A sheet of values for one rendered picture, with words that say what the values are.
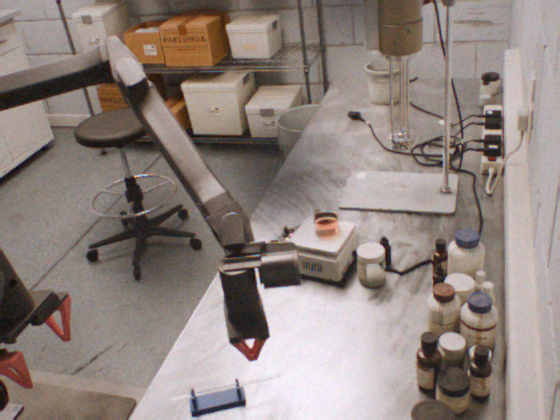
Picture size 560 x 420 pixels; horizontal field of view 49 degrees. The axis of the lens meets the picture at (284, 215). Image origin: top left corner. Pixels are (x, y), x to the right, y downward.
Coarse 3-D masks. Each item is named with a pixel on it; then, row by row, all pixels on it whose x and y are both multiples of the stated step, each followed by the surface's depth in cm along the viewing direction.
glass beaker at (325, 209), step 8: (312, 200) 135; (320, 200) 136; (328, 200) 136; (336, 200) 134; (312, 208) 133; (320, 208) 137; (328, 208) 131; (336, 208) 132; (312, 216) 134; (320, 216) 132; (328, 216) 132; (336, 216) 133; (320, 224) 133; (328, 224) 133; (336, 224) 134; (320, 232) 134; (328, 232) 134; (336, 232) 135
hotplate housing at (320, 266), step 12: (348, 240) 137; (300, 252) 135; (312, 252) 134; (348, 252) 136; (300, 264) 136; (312, 264) 134; (324, 264) 133; (336, 264) 132; (348, 264) 137; (312, 276) 137; (324, 276) 135; (336, 276) 133
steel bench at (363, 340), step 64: (320, 128) 207; (384, 128) 201; (320, 192) 170; (192, 320) 130; (320, 320) 126; (384, 320) 124; (192, 384) 115; (256, 384) 113; (320, 384) 111; (384, 384) 110
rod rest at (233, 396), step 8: (192, 392) 109; (216, 392) 111; (224, 392) 111; (232, 392) 111; (240, 392) 109; (192, 400) 107; (200, 400) 110; (208, 400) 110; (216, 400) 110; (224, 400) 109; (232, 400) 109; (240, 400) 109; (192, 408) 109; (200, 408) 108; (208, 408) 108; (216, 408) 109
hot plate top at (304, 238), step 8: (304, 224) 141; (312, 224) 140; (344, 224) 139; (352, 224) 139; (296, 232) 138; (304, 232) 138; (312, 232) 138; (344, 232) 136; (296, 240) 136; (304, 240) 135; (312, 240) 135; (320, 240) 135; (328, 240) 134; (336, 240) 134; (344, 240) 134; (304, 248) 134; (312, 248) 133; (320, 248) 132; (328, 248) 132; (336, 248) 131
